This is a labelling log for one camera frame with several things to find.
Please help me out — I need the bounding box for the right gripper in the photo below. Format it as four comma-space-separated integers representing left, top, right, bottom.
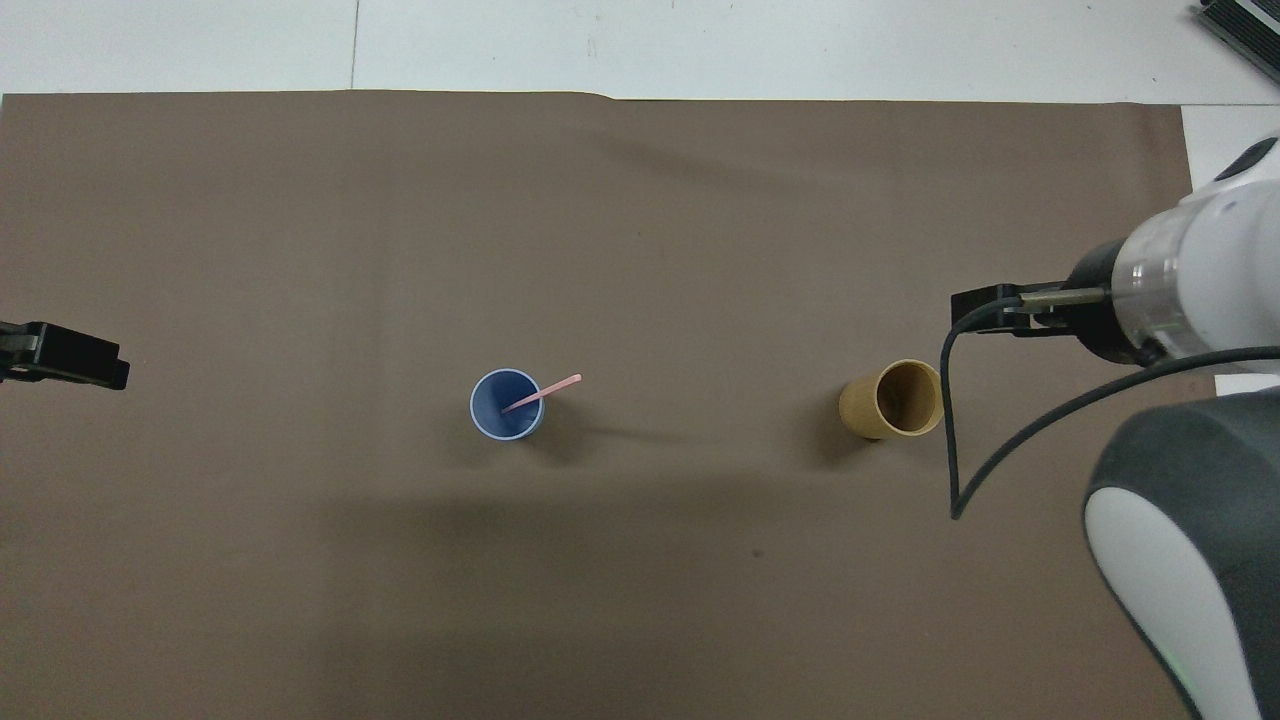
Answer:
1028, 239, 1161, 367

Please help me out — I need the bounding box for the blue cup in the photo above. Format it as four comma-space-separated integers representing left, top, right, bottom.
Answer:
469, 368, 547, 443

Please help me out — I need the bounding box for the brown paper cup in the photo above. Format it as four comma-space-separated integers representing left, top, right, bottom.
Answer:
838, 359, 946, 443

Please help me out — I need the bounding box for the pink chopstick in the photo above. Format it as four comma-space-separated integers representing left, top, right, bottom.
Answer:
502, 373, 584, 415

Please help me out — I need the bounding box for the black cable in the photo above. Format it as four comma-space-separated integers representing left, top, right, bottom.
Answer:
939, 286, 1280, 521

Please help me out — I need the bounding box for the black stand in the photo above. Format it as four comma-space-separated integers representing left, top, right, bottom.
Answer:
1194, 0, 1280, 58

